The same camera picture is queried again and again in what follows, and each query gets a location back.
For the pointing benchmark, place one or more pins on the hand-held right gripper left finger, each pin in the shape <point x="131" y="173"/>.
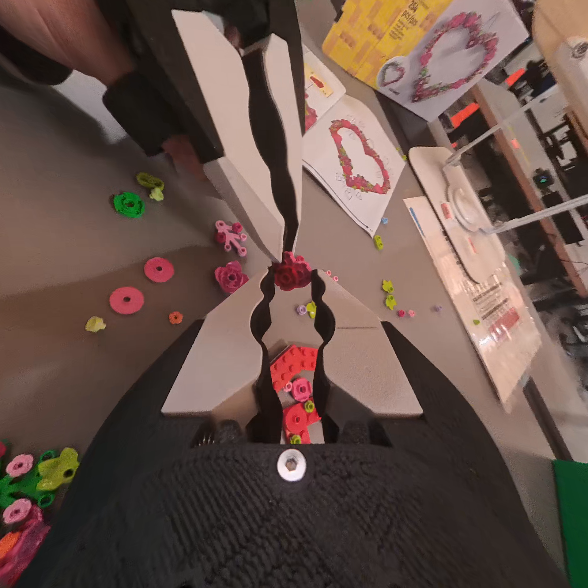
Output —
<point x="220" y="367"/>

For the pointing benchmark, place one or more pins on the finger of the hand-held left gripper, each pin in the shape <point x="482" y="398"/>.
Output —
<point x="229" y="138"/>
<point x="289" y="115"/>

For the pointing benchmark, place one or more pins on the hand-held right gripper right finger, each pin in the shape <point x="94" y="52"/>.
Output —
<point x="367" y="367"/>

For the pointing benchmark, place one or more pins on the red lego heart frame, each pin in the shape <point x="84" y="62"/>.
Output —
<point x="294" y="363"/>

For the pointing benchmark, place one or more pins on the pink branch with magenta studs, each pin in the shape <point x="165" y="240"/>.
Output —
<point x="231" y="236"/>

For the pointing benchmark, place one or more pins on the dark pink lego rose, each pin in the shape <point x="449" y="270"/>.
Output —
<point x="291" y="272"/>

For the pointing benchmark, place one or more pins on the orange lego flower stud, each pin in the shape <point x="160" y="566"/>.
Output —
<point x="175" y="317"/>

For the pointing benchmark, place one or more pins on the lime lego leaf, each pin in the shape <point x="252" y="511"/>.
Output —
<point x="390" y="302"/>
<point x="388" y="286"/>
<point x="312" y="309"/>

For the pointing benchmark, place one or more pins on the lego instruction booklet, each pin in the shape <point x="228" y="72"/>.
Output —
<point x="367" y="115"/>

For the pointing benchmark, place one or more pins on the lime lego piece with holes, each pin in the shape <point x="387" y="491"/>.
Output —
<point x="146" y="179"/>

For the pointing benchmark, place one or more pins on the magenta lego rose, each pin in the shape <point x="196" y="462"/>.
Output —
<point x="231" y="276"/>

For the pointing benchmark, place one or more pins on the small lime lego piece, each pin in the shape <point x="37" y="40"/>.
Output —
<point x="95" y="324"/>
<point x="157" y="194"/>

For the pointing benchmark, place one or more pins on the plain pink lego branch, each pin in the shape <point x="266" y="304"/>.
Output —
<point x="331" y="275"/>

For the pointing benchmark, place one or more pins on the yellow lego box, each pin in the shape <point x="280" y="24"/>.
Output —
<point x="367" y="36"/>

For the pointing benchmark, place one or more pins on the pink lego disc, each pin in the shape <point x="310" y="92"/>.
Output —
<point x="151" y="271"/>
<point x="118" y="303"/>

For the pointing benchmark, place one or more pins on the green round lego piece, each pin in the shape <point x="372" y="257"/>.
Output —
<point x="121" y="206"/>

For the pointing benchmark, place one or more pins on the lime two-hole lego plate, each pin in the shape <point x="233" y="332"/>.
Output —
<point x="378" y="241"/>

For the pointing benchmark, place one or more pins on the green stem lego flower bunch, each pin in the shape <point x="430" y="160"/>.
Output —
<point x="55" y="468"/>

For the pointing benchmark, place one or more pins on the person's left hand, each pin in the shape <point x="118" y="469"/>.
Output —
<point x="59" y="32"/>

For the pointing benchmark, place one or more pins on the white flat stand base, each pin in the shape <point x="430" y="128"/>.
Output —
<point x="432" y="183"/>

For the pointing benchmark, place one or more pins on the wooden chair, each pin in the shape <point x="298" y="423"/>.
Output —
<point x="544" y="36"/>

